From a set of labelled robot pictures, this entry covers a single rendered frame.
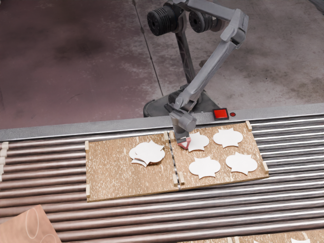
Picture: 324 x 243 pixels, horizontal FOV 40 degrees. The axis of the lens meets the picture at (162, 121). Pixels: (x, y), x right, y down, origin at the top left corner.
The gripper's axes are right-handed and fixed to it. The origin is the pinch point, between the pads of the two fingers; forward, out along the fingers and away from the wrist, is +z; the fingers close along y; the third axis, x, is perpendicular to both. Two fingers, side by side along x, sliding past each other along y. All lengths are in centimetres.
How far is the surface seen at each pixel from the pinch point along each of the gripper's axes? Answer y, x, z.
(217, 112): 19.9, -20.7, 5.8
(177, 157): -7.3, 5.1, 1.1
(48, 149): 10, 66, -10
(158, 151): -4.9, 12.8, -4.0
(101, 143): 7.8, 39.8, -6.9
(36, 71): 201, 118, 63
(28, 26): 280, 129, 56
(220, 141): -2.3, -16.9, 4.3
